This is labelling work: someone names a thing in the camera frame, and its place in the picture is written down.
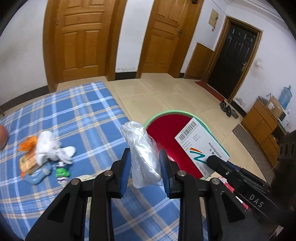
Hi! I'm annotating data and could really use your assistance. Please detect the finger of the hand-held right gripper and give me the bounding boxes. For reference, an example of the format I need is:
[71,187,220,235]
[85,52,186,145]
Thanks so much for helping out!
[206,155,278,223]

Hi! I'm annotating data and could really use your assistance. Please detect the pair of dark shoes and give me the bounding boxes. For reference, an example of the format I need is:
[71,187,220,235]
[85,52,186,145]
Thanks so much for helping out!
[219,100,238,118]

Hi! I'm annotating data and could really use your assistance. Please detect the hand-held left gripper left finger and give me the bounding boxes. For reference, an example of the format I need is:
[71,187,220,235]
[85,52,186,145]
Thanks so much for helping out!
[25,148,131,241]

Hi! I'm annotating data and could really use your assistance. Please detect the cardboard box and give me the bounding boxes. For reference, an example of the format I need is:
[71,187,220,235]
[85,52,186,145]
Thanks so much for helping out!
[266,95,284,111]

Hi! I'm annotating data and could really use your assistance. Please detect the wooden door with latch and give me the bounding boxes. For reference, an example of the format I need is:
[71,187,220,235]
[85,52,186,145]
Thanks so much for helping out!
[136,0,204,79]

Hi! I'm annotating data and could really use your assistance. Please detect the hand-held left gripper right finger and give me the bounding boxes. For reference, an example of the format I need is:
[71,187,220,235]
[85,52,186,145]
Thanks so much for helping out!
[159,149,269,241]

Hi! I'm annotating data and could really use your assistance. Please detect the small green label bottle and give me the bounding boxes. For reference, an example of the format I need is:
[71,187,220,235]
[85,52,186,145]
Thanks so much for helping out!
[55,162,71,188]

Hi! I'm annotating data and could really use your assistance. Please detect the apple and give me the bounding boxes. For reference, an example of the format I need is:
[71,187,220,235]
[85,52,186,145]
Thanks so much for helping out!
[0,125,9,150]

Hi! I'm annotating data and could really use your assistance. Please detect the white plastic bag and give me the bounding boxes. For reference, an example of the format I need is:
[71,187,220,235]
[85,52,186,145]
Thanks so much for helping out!
[121,120,162,189]

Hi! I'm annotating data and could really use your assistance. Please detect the white teal medicine box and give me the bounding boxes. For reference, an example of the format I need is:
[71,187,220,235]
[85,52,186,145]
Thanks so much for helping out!
[174,117,230,178]

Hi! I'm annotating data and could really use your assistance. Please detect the low wooden wall panel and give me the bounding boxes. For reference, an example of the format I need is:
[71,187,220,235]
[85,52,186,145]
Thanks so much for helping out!
[185,42,214,79]

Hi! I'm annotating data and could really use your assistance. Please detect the wooden panel door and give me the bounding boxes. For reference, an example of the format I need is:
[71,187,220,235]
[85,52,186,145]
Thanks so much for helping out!
[44,0,127,92]

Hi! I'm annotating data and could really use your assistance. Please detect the orange plastic bag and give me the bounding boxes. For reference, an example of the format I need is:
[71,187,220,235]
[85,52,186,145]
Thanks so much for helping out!
[19,136,38,151]

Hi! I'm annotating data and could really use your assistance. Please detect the beige wall electric box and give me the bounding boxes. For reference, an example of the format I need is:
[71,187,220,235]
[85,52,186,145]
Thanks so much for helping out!
[208,9,220,29]

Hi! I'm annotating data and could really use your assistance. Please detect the white crumpled tissue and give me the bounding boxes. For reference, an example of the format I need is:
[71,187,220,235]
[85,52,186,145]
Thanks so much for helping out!
[36,131,76,165]

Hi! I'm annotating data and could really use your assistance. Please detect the red bin with green rim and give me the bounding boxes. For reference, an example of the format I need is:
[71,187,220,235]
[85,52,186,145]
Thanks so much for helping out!
[144,111,230,180]

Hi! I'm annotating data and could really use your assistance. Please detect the light blue plastic tube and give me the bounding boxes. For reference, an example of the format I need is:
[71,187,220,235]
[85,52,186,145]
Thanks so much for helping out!
[24,162,51,184]

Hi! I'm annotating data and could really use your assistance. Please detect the wooden low cabinet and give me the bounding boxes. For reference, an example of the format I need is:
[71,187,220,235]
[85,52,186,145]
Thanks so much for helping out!
[242,98,285,160]

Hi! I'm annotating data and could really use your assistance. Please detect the blue plaid tablecloth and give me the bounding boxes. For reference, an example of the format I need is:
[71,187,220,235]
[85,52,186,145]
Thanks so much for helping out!
[0,81,208,241]

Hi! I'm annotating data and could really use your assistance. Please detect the red doormat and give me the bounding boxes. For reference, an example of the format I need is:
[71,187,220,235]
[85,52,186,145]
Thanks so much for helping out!
[194,80,226,102]

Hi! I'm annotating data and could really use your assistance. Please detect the orange snack packet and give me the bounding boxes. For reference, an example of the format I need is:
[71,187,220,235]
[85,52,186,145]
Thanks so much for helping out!
[19,153,43,179]

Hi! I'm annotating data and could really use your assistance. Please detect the grey floor mat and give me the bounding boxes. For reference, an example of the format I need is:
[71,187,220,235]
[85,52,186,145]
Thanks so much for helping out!
[232,124,274,172]

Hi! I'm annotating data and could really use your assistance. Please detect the blue water jug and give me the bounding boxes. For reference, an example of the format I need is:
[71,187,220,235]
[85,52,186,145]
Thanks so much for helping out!
[277,85,292,109]

